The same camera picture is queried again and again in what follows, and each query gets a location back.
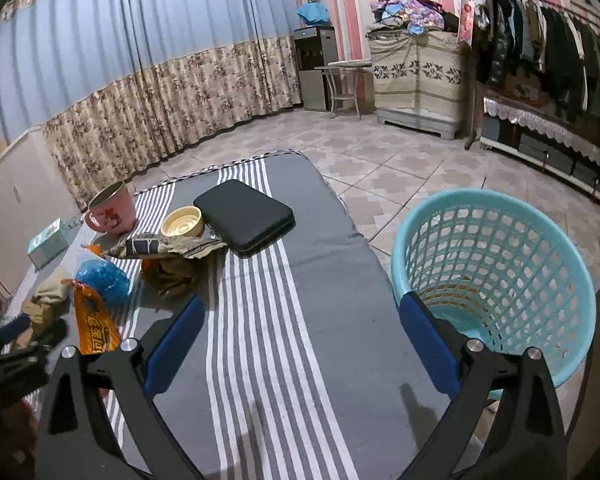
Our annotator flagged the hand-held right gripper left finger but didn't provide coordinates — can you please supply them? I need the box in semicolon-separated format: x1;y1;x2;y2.
34;294;207;480

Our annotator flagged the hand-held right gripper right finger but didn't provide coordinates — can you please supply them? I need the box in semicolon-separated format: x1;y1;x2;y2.
397;291;568;480

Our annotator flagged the orange snack bag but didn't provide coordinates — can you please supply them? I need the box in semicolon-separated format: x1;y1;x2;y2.
71;280;123;356

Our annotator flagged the blue plastic bag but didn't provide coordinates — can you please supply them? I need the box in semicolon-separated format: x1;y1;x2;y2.
74;257;131;306

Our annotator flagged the dark patterned snack wrapper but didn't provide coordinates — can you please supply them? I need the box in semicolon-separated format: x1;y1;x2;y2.
102;232;228;261

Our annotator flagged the light blue plastic basket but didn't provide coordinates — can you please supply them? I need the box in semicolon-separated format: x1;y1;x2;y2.
391;188;598;401

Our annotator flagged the crumpled brown paper wrapper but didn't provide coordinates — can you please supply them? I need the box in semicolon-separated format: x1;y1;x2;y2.
141;255;211;300

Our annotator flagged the brown paper bag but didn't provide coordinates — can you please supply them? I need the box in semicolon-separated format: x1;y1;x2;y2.
21;270;73;331

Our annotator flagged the grey striped blanket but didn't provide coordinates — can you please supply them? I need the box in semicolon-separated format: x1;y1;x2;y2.
2;150;481;480

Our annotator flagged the cream round plastic lid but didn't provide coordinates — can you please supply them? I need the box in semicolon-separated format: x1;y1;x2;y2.
160;206;206;239

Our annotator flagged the teal tissue box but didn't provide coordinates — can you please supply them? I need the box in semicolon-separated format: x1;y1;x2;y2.
27;218;70;271

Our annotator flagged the pink cartoon cup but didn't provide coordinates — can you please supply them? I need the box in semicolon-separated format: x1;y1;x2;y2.
84;180;138;236

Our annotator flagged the black zip case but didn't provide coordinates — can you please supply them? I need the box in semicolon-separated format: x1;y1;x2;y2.
193;179;296;259

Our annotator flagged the white low cabinet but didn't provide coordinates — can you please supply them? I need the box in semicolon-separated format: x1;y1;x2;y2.
0;127;81;306

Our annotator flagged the low cabinet with lace cloth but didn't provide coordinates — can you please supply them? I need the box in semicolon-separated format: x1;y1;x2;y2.
480;92;600;206

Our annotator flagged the metal clothes rack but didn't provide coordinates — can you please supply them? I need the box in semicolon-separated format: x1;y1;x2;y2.
462;0;600;151

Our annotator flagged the blue and floral curtain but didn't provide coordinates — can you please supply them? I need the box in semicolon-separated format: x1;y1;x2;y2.
0;0;303;211

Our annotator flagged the cloth-covered cabinet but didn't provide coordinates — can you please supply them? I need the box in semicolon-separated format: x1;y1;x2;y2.
367;30;468;141

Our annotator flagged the small round side table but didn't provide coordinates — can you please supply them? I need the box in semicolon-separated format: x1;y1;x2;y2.
314;60;373;117

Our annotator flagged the grey water dispenser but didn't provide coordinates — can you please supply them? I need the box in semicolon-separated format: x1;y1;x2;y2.
294;26;337;112

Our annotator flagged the row of hanging clothes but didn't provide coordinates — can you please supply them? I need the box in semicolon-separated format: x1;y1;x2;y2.
472;0;600;126

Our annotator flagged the pink hanging packet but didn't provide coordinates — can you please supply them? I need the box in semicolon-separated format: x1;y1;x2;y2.
457;0;476;46

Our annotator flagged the pile of folded blankets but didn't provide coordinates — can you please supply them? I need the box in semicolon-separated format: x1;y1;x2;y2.
369;0;463;36

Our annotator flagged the blue cloth on dispenser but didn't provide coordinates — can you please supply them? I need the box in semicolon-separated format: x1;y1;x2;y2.
296;1;331;27

